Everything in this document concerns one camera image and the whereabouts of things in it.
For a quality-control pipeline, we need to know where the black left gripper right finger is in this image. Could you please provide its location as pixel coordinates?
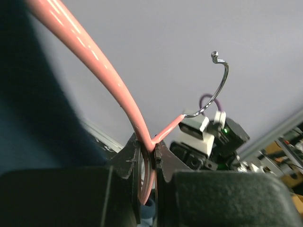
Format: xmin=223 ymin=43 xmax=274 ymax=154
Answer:
xmin=154 ymin=142 xmax=303 ymax=227

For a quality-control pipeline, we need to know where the navy blue tank top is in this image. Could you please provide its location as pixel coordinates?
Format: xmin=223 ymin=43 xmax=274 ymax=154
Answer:
xmin=0 ymin=0 xmax=157 ymax=227

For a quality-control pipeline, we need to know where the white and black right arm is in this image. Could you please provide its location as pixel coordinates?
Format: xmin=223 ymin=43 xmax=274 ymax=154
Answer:
xmin=169 ymin=115 xmax=250 ymax=171

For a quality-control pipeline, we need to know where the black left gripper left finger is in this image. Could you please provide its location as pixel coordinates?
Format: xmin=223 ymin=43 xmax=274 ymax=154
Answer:
xmin=0 ymin=135 xmax=141 ymax=227

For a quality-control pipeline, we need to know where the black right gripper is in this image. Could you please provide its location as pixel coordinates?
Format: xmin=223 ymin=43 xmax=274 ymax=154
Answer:
xmin=169 ymin=141 xmax=218 ymax=171

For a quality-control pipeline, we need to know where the coral pink hanger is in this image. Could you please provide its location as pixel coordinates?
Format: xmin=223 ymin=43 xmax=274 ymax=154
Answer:
xmin=26 ymin=0 xmax=229 ymax=205

